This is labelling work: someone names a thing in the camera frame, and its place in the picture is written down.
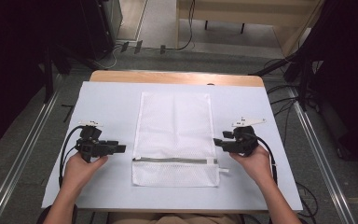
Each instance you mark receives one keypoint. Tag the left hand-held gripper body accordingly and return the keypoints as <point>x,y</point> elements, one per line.
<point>88,146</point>

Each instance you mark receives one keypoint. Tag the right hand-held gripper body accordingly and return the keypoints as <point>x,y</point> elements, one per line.
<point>245,140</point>

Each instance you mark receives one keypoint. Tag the person's left hand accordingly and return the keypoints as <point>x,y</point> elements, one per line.
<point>79,171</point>

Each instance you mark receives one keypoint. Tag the person's right hand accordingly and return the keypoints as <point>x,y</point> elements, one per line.
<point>258,166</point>

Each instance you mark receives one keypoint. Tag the white table mat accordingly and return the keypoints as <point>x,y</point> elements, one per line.
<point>105,102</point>

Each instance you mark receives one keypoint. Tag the white mesh laundry bag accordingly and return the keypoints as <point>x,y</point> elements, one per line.
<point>174,130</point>

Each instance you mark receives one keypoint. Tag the wooden table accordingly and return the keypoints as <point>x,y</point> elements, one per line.
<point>174,77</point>

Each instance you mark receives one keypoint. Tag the black metal stand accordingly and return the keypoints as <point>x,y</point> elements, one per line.
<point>292,68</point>
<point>48,74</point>

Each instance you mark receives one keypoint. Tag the person's beige trousers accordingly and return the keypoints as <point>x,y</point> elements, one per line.
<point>174,219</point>

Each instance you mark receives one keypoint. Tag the black curtain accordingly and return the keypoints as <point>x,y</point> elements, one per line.
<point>348,68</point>
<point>9,62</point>

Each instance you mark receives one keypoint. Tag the dark cabinet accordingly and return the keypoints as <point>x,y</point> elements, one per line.
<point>105,25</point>

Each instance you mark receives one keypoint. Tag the light wooden bench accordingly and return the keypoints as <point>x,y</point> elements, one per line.
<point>245,12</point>

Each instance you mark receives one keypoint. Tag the metal floor rail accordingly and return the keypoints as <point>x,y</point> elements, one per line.
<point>21,155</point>
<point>320,155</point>

